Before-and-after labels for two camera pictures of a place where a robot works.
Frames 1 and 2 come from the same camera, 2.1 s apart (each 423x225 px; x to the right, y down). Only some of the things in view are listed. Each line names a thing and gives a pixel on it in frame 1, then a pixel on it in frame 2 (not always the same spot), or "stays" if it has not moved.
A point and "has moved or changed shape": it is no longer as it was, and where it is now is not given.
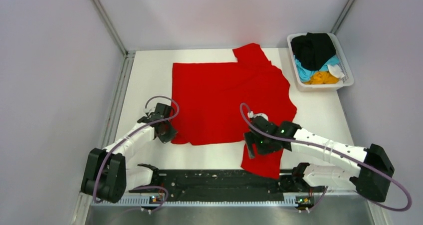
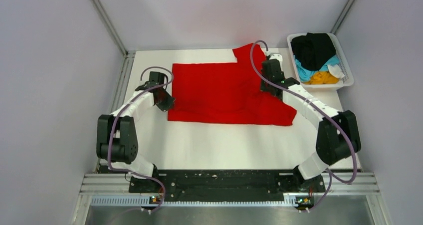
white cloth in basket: [335, 71] stays
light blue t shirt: [305, 75] stays
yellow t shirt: [322, 78] stays
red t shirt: [248, 100] has moved or changed shape
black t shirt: [312, 50] stays
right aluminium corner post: [347, 9] stays
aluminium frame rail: [80, 217] stays
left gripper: [171, 134] -> [169, 104]
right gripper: [251, 139] -> [263, 87]
